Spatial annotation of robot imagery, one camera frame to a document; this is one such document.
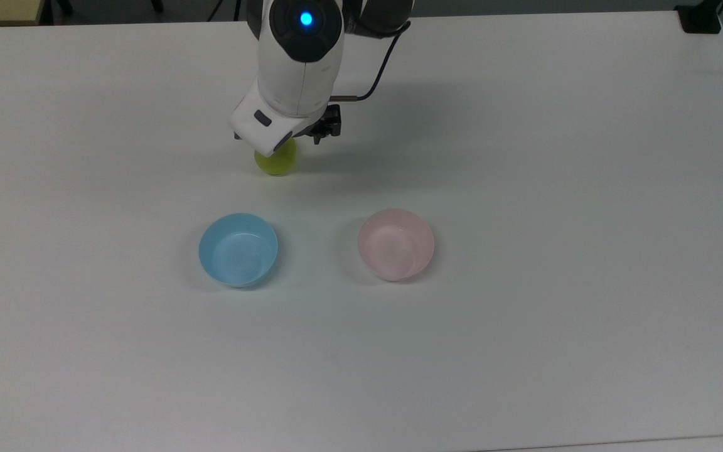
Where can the black tripod legs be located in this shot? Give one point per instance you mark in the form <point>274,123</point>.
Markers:
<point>226,9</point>

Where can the pink plastic bowl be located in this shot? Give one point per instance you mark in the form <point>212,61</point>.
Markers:
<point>396,244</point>

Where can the blue plastic bowl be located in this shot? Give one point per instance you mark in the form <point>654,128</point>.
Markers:
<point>238,250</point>

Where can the yellow-green ball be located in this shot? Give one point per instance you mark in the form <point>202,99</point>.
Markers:
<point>277,162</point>

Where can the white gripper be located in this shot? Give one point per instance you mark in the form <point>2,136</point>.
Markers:
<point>255,123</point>

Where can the black table clamp mount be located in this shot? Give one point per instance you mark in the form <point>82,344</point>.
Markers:
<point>700,17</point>

